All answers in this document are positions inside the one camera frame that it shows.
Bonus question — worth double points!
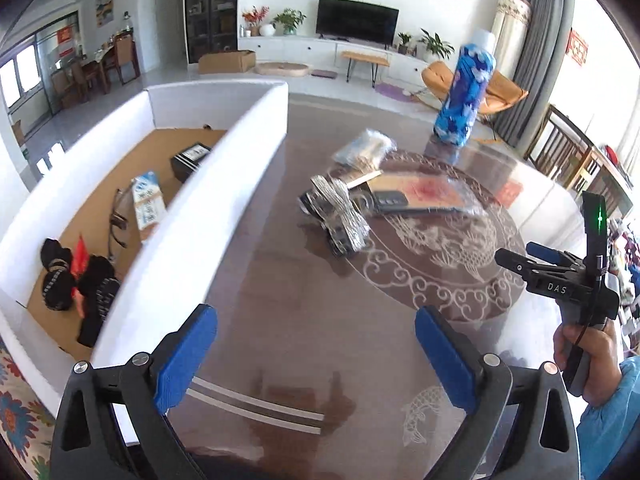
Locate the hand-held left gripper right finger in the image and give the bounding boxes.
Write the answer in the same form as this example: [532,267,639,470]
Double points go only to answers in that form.
[414,305,581,480]

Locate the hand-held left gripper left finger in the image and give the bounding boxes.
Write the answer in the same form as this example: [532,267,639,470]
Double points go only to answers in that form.
[50,304,219,480]

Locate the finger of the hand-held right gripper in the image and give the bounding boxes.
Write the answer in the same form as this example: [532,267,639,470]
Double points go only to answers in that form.
[494,248,541,281]
[526,241,568,265]

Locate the plain black scrunchie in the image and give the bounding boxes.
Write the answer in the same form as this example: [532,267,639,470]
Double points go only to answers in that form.
[77,255,118,296]
[40,238,63,271]

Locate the dark item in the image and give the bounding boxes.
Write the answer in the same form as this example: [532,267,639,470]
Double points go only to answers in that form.
[372,189,413,213]

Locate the red paper packet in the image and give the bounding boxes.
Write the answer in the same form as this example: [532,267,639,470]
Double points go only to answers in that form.
[70,234,91,286]

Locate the black eyeglasses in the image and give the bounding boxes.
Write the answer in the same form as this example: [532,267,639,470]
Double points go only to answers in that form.
[107,187,132,263]

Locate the white storage box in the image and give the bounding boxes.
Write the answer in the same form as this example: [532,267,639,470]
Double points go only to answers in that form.
[0,81,290,411]

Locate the blue and white packet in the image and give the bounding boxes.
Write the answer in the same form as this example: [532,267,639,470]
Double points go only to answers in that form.
[131,171,167,243]

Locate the silver black item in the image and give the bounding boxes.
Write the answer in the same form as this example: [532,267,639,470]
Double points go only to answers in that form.
[297,174,372,258]

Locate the cotton swab packet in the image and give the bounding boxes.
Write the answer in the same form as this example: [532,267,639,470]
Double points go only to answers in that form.
[332,129,397,188]

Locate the black box with white labels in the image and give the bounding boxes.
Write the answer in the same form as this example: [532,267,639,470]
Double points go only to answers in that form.
[170,142,213,183]

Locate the person's right forearm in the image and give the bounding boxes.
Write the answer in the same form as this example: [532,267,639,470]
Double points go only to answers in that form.
[575,355,640,480]

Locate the brown patterned glass desktop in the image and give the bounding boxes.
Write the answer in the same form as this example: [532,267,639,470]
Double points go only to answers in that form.
[112,91,628,466]

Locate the person's right hand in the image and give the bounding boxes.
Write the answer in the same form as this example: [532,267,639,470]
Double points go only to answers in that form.
[552,317,625,408]

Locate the colourful clutter pile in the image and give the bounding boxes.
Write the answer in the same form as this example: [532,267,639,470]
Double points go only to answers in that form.
[610,220,640,321]

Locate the dark wooden slatted chair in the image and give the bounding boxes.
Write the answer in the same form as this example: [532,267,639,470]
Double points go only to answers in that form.
[524,104,601,188]

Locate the orange lounge chair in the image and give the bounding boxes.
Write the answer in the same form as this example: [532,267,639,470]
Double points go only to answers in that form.
[421,60,530,126]

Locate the blue camouflage bottle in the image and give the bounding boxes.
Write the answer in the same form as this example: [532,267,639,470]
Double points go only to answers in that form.
[432,29,497,148]

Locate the floral rug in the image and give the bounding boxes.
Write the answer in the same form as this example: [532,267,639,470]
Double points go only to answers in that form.
[0,337,58,466]

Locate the grey curtain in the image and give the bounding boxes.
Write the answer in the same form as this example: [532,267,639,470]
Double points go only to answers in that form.
[497,0,576,148]

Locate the purple floor mat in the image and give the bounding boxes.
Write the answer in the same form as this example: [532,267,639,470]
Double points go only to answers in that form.
[375,82,416,103]

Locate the cloth-covered standing air conditioner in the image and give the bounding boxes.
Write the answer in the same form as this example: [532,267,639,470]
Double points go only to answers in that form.
[491,0,532,76]

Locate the large leafy potted plant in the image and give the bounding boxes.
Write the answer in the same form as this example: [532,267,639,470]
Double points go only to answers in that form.
[417,28,455,61]

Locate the wooden bench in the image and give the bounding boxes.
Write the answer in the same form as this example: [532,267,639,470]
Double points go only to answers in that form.
[341,51,391,85]

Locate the white low cabinet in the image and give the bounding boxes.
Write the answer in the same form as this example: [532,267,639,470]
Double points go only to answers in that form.
[237,35,451,86]

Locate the black television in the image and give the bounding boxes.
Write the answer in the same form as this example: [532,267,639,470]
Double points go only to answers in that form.
[316,0,400,50]

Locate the cardboard box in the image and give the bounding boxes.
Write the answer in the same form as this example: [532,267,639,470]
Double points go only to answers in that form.
[198,50,257,75]

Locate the round beige floor cushion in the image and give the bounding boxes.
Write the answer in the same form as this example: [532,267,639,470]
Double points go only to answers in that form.
[255,61,309,78]

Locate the wooden dining chair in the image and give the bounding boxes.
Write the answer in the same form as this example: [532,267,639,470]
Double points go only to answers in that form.
[114,35,141,86]
[70,60,101,93]

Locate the bushy green potted plant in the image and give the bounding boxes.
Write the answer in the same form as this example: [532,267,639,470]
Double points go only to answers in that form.
[272,8,307,36]

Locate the red flowers in vase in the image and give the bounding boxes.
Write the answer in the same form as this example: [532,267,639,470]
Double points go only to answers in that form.
[241,6,270,37]

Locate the dark glass display cabinet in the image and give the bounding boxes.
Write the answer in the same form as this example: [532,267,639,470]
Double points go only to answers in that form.
[184,0,240,63]

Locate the red wall decoration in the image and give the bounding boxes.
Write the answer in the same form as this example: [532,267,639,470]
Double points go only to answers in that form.
[567,29,591,67]

